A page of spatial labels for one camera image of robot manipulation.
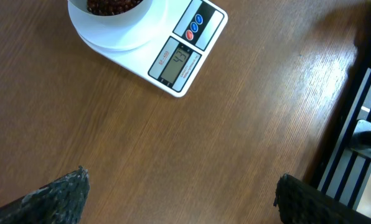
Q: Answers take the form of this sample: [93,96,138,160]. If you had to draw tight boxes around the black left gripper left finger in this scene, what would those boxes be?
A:
[0,167,90,224]

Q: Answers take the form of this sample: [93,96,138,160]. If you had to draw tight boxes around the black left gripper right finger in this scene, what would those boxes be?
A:
[274,174,371,224]

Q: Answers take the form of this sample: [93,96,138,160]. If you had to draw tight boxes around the white digital kitchen scale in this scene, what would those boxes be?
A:
[68,0,228,98]

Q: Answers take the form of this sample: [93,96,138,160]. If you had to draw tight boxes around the white round bowl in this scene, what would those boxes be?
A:
[68,0,153,26]

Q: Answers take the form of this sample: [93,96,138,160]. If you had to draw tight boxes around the red beans in bowl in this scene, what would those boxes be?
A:
[87,0,143,16]

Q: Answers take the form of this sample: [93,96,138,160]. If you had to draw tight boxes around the aluminium frame rail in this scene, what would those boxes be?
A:
[310,49,371,210]

